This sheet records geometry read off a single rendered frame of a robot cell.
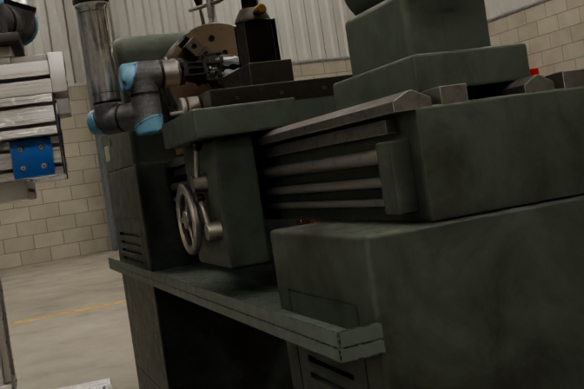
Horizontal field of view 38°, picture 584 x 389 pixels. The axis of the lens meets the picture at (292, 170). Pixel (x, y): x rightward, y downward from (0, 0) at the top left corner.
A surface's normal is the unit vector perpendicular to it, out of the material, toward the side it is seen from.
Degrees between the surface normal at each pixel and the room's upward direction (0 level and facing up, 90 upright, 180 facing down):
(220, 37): 90
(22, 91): 90
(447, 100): 90
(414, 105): 90
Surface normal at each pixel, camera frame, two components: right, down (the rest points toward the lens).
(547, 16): -0.91, 0.14
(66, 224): 0.37, -0.05
